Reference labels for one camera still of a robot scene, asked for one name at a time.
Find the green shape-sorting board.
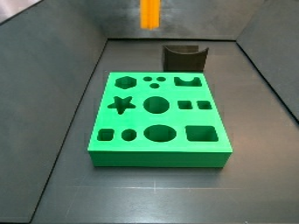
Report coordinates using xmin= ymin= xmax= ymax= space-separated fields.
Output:
xmin=88 ymin=72 xmax=232 ymax=168

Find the black curved holder bracket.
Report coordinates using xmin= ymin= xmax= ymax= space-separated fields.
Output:
xmin=163 ymin=45 xmax=209 ymax=72

